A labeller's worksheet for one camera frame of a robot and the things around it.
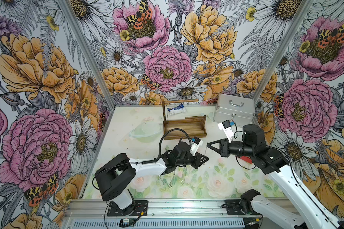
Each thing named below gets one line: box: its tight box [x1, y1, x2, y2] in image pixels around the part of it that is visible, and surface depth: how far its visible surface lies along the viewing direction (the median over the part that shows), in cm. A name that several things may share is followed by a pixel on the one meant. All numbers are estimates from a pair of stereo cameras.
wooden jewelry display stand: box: [161, 98, 208, 141], surface depth 108 cm
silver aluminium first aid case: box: [212, 93, 256, 127], surface depth 104 cm
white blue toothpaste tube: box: [167, 103, 186, 115], surface depth 118 cm
